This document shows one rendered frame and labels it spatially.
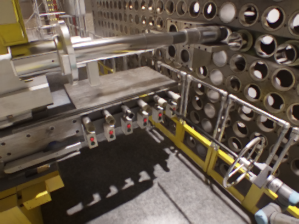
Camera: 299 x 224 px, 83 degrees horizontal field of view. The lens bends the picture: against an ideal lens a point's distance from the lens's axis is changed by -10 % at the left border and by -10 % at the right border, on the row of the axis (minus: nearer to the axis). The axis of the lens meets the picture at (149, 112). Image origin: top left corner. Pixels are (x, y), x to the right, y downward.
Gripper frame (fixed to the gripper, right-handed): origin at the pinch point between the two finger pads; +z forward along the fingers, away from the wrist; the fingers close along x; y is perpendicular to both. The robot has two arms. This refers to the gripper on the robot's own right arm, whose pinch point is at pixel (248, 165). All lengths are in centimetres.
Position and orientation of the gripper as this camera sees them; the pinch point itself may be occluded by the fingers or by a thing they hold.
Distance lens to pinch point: 127.5
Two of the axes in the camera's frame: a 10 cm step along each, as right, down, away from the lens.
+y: -5.0, -5.1, -7.0
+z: -5.4, -4.6, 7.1
